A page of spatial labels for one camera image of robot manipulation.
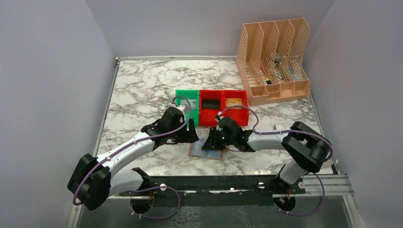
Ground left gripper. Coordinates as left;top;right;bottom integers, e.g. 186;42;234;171
168;119;199;143

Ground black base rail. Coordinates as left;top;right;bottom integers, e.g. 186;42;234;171
120;175;306;207

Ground gold cards stack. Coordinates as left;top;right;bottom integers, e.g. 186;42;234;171
225;98;243;107

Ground items in organizer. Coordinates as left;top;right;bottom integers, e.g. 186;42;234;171
260;53;299;85

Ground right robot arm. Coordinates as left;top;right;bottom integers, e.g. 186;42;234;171
201;117;333;193

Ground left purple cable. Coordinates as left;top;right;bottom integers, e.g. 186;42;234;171
72;95;192;220

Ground red plastic bin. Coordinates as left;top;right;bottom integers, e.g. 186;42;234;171
199;90;222;127
223;90;249;126

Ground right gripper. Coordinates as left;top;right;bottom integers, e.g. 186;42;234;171
202;126;235;151

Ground green plastic bin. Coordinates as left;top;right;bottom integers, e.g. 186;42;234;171
174;89;201;126

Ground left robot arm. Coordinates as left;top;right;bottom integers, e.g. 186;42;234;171
67;105;199;210

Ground black cards stack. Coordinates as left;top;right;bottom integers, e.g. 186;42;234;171
201;99;221;110

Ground purple cable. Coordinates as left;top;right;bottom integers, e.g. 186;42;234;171
72;95;192;220
215;105;334;218

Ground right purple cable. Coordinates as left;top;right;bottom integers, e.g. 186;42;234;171
215;105;334;218

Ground peach file organizer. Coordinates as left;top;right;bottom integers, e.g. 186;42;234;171
236;18;310;106

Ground silver card in green bin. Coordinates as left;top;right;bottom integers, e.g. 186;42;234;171
188;99;198;109

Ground tan leather card holder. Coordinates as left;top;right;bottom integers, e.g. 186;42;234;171
188;137;225;161

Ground white small box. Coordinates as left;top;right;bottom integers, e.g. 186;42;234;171
274;123;287;130

